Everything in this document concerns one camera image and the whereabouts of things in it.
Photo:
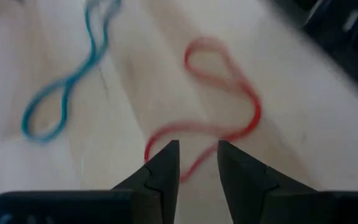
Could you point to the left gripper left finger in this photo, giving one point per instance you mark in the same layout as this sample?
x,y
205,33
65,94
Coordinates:
x,y
160,193

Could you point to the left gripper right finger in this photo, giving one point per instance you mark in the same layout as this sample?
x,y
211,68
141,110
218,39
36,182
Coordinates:
x,y
247,193

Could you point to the red rubber band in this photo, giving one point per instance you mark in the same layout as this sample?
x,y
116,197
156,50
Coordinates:
x,y
256,112

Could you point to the long teal rubber band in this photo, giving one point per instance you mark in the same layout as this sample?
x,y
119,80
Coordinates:
x,y
64,90

